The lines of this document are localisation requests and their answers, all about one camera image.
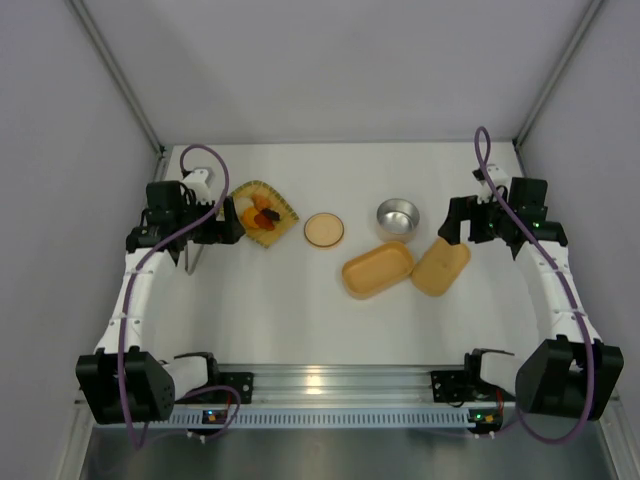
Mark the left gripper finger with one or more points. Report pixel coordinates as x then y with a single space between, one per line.
232 235
229 215

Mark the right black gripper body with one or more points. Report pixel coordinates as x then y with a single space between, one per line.
460 215

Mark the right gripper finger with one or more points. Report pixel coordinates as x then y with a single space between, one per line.
476 231
458 212

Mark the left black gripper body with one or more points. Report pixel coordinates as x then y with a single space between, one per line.
220 230

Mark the white steamed bun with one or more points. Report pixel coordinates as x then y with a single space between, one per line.
242 204

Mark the orange egg tart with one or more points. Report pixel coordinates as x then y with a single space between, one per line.
248 218

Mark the metal tongs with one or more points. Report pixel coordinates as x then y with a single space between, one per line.
192 255

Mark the fried chicken piece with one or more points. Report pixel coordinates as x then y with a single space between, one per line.
261 202

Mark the black sea cucumber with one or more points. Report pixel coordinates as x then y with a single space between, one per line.
272 215

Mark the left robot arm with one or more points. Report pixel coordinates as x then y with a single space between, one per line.
123 380

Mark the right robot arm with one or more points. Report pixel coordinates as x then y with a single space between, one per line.
572 373

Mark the tan rectangular box lid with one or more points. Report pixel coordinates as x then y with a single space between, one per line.
439 267

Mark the tan rectangular lunch box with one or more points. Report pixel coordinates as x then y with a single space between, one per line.
377 270

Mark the red-orange food slice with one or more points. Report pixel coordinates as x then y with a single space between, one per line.
264 223

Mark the bamboo fan-shaped tray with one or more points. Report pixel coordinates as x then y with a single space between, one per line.
289 218

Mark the round steel-lined container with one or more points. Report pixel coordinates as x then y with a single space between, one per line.
397 220

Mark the round beige lid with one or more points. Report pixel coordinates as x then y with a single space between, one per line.
324 230

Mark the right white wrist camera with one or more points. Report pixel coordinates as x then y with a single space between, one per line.
501 181

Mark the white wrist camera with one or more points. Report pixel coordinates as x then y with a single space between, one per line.
501 181
199 181

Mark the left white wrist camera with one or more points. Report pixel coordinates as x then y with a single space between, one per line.
199 181

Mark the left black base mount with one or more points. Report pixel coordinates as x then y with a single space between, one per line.
242 382

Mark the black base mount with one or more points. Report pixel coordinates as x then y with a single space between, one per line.
242 382
451 387

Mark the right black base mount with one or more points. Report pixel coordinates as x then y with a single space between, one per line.
451 387

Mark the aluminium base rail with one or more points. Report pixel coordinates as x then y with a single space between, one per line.
340 382

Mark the slotted cable duct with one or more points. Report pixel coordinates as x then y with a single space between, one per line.
322 418

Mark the right aluminium frame post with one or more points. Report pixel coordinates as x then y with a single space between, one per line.
560 67

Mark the aluminium frame post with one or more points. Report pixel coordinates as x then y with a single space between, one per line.
109 61
560 67

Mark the left aluminium frame post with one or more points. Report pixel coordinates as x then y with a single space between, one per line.
109 61

